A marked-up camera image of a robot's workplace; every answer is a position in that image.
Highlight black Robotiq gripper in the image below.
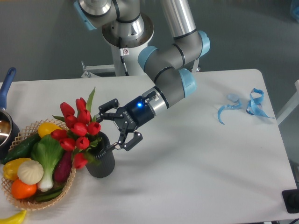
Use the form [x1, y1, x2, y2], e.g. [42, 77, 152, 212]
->
[95, 95, 157, 152]

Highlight red tulip bouquet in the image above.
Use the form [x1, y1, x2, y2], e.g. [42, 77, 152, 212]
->
[50, 89, 101, 169]

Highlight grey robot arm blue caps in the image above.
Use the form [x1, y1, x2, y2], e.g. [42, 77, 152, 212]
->
[74, 0, 210, 151]

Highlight dark grey ribbed vase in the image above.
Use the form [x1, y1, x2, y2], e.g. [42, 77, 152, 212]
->
[86, 132, 115, 178]

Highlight yellow squash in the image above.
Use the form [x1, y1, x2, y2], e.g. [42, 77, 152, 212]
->
[37, 122, 62, 138]

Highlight green bok choy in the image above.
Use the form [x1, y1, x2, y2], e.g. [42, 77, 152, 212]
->
[31, 134, 64, 192]

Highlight woven wicker basket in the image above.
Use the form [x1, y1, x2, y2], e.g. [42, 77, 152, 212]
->
[1, 119, 76, 211]

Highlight dark green cucumber in basket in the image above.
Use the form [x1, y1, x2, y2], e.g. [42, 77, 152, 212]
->
[34, 186, 64, 203]

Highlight yellow bell pepper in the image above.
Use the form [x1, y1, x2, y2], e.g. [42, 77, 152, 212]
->
[3, 158, 30, 181]

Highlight orange tangerine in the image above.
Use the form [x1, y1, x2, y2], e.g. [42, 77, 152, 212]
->
[11, 179, 37, 199]

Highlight blue ribbon strip left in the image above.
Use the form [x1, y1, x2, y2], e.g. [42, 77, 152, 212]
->
[217, 93, 242, 125]

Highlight blue ribbon strip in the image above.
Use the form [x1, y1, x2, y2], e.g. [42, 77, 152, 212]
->
[217, 93, 242, 125]
[246, 88, 274, 119]

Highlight blue ribbon strip right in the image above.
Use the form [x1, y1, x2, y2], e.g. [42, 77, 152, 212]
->
[246, 88, 274, 119]

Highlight yellow banana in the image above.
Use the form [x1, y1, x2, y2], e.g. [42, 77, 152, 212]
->
[0, 210, 27, 224]

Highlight black device at edge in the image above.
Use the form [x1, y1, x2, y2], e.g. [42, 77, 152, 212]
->
[282, 189, 299, 214]

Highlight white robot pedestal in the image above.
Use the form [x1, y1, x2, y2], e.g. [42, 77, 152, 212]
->
[81, 13, 201, 79]

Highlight blue handled saucepan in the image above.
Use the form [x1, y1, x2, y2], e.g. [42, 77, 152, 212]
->
[0, 67, 20, 160]

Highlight white frame at right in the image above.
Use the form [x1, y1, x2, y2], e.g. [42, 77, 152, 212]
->
[276, 80, 299, 126]

